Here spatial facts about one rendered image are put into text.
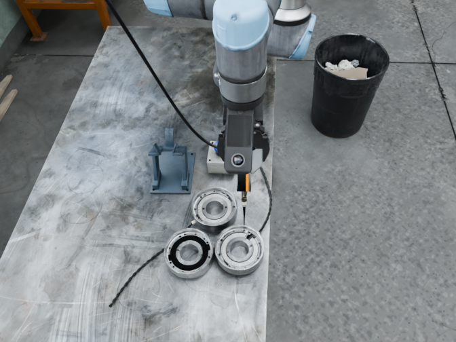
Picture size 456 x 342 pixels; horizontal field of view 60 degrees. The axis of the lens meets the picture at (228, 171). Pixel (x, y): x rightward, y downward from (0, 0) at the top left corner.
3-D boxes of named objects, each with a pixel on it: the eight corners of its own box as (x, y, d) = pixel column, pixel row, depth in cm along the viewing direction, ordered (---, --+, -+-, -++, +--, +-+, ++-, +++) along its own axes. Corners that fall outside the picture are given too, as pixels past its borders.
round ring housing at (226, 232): (241, 288, 83) (240, 280, 80) (205, 256, 88) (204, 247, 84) (273, 253, 87) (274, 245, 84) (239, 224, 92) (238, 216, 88)
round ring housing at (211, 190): (222, 188, 98) (221, 178, 95) (246, 219, 92) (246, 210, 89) (185, 209, 95) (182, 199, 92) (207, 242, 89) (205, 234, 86)
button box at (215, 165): (236, 174, 100) (235, 163, 96) (207, 173, 101) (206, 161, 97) (238, 149, 105) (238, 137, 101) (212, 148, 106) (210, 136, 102)
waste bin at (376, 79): (371, 145, 206) (395, 81, 171) (305, 142, 209) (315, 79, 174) (364, 98, 226) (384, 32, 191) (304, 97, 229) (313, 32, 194)
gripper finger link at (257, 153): (265, 154, 84) (261, 123, 76) (266, 177, 80) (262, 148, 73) (251, 155, 84) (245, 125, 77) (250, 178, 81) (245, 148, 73)
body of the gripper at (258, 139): (263, 118, 77) (265, 68, 68) (264, 153, 72) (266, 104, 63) (224, 118, 78) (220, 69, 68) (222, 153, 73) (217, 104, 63)
